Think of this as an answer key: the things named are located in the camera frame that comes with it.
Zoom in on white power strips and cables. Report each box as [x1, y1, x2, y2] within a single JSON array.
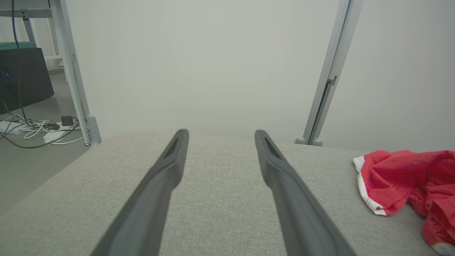
[[0, 98, 82, 149]]

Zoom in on white floor cable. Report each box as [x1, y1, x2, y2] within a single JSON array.
[[21, 119, 86, 145]]

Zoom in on grey partition post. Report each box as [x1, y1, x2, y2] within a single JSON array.
[[294, 0, 364, 147], [48, 0, 102, 148]]

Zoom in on blue hanging cable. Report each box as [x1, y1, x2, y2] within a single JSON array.
[[11, 0, 19, 49]]

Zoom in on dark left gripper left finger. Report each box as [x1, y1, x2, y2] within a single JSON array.
[[91, 129, 190, 256]]

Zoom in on white power strip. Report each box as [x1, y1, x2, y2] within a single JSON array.
[[0, 120, 23, 135]]

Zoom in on white metal table frame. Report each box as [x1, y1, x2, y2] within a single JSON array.
[[0, 0, 66, 71]]

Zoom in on black box cabinet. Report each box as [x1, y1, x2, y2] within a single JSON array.
[[0, 47, 55, 115]]

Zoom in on red shorts with white stripe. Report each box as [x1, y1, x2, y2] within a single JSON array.
[[353, 149, 455, 256]]

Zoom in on teal flat box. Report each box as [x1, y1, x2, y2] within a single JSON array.
[[0, 42, 36, 50]]

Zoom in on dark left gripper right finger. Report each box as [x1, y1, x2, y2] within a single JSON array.
[[253, 130, 356, 256]]

